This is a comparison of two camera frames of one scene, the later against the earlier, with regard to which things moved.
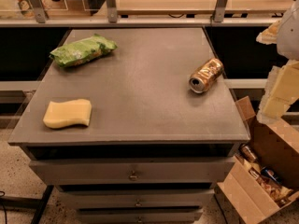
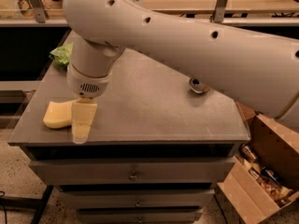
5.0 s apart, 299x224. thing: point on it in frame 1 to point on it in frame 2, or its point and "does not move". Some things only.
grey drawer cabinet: x=154 y=149 does not move
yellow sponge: x=67 y=114 does not move
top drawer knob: x=133 y=177 does not move
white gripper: x=290 y=36 to x=87 y=84
